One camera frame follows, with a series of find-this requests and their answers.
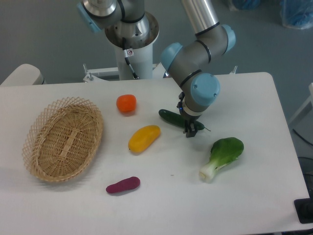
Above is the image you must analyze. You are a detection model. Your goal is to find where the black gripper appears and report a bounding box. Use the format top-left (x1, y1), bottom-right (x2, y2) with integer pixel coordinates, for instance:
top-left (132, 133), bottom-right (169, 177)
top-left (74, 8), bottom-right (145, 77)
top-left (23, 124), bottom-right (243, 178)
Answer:
top-left (177, 92), bottom-right (202, 138)

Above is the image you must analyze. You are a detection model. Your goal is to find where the dark green cucumber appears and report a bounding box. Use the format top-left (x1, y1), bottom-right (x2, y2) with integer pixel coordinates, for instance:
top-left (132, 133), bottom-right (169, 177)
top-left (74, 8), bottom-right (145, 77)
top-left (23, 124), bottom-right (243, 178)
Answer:
top-left (158, 109), bottom-right (208, 130)

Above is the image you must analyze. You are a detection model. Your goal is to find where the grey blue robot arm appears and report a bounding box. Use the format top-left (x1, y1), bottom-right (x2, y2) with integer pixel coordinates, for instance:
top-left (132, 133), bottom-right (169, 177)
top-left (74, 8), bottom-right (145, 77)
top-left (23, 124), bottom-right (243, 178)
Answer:
top-left (77, 0), bottom-right (236, 137)

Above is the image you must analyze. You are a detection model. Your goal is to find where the yellow mango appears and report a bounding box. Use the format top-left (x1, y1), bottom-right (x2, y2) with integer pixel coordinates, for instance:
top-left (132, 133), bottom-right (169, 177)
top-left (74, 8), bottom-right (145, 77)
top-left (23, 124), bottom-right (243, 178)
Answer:
top-left (128, 125), bottom-right (161, 154)

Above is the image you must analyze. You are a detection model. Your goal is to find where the green bok choy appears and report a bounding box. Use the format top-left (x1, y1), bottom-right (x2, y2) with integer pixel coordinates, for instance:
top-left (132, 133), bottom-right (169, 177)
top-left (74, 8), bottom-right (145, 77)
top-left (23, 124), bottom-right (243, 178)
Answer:
top-left (199, 137), bottom-right (244, 182)

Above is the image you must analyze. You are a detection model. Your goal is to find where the orange tangerine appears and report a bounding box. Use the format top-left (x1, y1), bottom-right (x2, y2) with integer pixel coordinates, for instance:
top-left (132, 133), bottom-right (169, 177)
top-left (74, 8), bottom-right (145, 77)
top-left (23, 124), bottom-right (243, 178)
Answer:
top-left (116, 94), bottom-right (137, 113)

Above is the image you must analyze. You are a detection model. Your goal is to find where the purple sweet potato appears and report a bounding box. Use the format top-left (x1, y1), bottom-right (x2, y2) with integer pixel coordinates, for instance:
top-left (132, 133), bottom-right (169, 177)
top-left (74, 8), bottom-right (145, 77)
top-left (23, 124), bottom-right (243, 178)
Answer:
top-left (106, 176), bottom-right (141, 194)

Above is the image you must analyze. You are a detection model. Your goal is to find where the woven wicker basket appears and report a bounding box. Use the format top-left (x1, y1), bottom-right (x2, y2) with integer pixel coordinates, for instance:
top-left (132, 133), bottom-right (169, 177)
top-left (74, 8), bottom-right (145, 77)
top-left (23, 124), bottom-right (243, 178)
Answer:
top-left (22, 97), bottom-right (104, 182)

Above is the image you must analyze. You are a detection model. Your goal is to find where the blue plastic bag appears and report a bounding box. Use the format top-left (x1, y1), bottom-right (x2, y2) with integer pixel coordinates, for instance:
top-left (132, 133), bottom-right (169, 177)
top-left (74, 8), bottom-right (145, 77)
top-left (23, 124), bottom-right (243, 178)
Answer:
top-left (280, 0), bottom-right (313, 30)

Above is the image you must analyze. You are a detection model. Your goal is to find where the black box at edge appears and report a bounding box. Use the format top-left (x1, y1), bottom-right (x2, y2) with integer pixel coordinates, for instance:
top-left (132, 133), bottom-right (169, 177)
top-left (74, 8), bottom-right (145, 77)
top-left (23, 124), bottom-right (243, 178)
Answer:
top-left (294, 198), bottom-right (313, 224)

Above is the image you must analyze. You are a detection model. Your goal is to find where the white chair back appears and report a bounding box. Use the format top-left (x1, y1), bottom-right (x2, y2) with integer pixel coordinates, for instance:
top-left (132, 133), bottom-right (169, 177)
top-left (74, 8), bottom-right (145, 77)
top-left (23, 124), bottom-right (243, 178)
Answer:
top-left (0, 64), bottom-right (46, 87)

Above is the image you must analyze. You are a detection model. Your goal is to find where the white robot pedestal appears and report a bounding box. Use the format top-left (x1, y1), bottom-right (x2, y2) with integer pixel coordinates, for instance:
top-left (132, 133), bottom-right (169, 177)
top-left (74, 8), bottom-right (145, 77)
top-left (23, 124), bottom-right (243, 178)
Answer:
top-left (83, 12), bottom-right (169, 82)

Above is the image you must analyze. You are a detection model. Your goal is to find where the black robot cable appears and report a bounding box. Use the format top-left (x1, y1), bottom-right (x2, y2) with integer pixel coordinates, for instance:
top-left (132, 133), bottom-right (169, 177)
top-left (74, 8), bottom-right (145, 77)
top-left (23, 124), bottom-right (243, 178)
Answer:
top-left (121, 37), bottom-right (140, 79)

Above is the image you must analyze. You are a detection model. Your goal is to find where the black floor cable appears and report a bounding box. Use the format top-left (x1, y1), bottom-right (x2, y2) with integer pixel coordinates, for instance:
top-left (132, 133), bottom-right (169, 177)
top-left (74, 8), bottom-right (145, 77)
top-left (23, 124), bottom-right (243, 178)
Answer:
top-left (292, 127), bottom-right (313, 143)

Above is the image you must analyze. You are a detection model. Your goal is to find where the white furniture frame right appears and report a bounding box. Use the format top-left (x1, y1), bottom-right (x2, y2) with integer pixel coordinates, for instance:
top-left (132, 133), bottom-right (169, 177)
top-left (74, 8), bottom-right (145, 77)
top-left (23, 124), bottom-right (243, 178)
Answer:
top-left (288, 83), bottom-right (313, 126)

